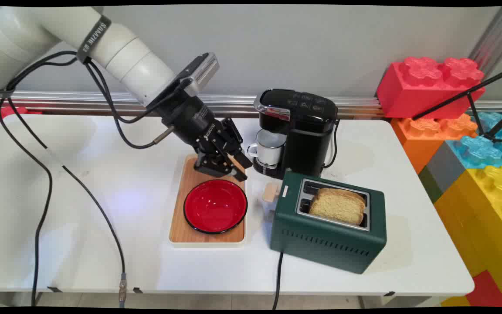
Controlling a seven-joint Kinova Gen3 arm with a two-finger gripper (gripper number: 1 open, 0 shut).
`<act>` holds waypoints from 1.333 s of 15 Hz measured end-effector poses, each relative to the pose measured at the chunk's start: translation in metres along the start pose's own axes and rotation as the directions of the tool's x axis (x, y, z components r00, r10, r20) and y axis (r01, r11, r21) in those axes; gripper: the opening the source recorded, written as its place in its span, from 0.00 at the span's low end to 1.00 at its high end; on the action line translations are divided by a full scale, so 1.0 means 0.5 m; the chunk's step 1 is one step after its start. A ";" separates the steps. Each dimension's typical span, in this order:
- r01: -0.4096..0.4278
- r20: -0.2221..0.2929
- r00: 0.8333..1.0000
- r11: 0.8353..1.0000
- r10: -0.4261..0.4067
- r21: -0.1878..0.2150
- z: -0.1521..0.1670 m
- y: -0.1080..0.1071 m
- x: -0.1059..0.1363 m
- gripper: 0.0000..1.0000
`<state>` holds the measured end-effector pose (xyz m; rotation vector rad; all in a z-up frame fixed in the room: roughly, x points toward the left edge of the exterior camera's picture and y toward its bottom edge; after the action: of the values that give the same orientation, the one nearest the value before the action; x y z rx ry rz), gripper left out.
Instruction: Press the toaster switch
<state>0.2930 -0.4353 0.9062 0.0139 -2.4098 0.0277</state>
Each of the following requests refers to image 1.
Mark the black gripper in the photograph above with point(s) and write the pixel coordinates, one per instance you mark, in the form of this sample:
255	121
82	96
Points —
192	120

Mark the wooden toaster lever knob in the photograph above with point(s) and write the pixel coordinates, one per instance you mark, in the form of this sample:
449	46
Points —
271	192

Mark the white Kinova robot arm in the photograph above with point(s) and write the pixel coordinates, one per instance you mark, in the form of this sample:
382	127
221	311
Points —
124	56

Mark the white enamel mug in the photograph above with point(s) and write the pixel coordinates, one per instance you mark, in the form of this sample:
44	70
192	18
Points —
270	150

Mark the red bowl with black rim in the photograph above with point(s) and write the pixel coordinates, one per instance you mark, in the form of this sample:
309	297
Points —
215	207

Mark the black coffee machine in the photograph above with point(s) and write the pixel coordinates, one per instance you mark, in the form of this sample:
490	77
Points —
310	135

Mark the wooden serving tray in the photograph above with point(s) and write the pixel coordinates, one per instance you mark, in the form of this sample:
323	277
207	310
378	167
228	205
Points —
181	231

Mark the toast bread slice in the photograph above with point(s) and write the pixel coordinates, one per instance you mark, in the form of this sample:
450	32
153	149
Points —
338	207

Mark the green toaster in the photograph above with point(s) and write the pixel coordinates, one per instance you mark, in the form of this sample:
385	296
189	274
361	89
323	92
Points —
320	244

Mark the big orange toy block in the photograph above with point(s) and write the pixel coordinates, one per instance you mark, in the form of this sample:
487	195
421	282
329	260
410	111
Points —
421	139

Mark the big red toy block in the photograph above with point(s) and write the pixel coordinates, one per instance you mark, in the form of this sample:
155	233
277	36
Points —
425	91

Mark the big blue toy block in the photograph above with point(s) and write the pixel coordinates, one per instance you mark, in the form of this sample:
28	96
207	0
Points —
477	150

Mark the black tripod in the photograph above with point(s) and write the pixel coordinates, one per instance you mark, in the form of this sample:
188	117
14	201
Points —
473	100

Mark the big yellow toy block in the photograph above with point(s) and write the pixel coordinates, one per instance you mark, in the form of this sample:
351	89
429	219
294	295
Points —
482	218

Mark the vertical aluminium profile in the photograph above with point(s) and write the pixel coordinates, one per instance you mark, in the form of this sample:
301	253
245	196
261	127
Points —
495	39

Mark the flat red toy block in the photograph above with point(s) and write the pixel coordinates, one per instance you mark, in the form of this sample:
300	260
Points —
488	290

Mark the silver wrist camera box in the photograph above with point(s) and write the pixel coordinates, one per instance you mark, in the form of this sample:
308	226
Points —
203	72

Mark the horizontal aluminium rail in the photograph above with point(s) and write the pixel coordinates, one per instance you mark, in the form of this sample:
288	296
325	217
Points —
81	101

